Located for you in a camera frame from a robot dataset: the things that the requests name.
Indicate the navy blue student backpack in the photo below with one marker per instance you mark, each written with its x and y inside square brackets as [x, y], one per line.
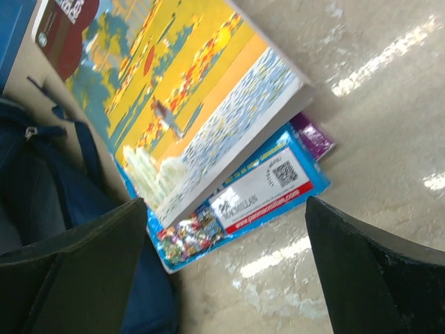
[43, 195]

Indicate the purple treehouse storey book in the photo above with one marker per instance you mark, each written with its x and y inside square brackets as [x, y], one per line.
[318, 143]

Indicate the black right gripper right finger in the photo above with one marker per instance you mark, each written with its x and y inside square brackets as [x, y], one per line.
[374, 281]

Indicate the colourful children's book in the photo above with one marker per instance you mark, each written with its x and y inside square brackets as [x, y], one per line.
[181, 92]

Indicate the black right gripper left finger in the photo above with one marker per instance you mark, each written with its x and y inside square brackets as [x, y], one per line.
[78, 281]

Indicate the blue children's book underneath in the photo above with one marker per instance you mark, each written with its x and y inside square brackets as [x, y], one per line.
[278, 177]

